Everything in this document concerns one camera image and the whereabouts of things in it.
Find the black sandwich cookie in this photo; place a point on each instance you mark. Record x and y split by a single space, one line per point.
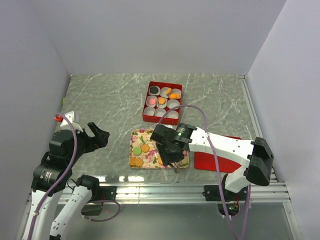
154 90

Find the orange round cookie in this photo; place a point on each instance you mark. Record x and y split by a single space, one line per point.
145 148

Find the floral serving tray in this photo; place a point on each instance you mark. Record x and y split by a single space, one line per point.
143 153

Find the red box lid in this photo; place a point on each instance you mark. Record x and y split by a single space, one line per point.
203 155

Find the aluminium rail frame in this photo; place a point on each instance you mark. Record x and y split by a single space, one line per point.
114 102

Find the white paper cup eight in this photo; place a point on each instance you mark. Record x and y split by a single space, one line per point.
159 112

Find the pink sandwich cookie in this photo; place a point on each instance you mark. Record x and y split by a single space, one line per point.
152 101

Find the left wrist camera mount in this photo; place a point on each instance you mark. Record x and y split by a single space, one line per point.
73 118

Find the red cookie box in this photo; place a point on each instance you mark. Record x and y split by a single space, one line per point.
154 88

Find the small orange flower cookie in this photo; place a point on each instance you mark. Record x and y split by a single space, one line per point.
162 100

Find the white paper cup three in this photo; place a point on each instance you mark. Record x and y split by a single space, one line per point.
177 91

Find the white paper cup seven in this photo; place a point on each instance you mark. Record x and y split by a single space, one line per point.
149 111

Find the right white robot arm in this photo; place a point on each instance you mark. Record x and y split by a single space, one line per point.
255 157

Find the green macaron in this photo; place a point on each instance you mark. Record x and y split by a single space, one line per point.
137 151

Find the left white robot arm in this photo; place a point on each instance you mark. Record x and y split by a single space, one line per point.
50 179

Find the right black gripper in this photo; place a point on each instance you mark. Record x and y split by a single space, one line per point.
166 158

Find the white paper cup five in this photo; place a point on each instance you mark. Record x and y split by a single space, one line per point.
162 106

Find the white paper cup two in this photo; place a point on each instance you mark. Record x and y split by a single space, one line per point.
162 92

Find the orange fish-shaped cookie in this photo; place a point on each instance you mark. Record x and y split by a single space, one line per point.
174 96

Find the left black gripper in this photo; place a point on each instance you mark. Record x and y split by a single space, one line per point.
101 136

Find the white paper cup nine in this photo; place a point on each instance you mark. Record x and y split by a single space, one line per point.
172 115

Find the metal tongs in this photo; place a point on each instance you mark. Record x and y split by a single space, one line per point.
175 166

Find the tan round biscuit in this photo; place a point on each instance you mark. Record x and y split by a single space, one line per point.
168 91
159 160

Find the white paper cup one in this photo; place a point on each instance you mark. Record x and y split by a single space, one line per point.
151 93

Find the white paper cup six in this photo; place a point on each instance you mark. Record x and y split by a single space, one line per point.
172 103

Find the white paper cup four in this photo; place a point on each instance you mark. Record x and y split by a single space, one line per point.
151 96

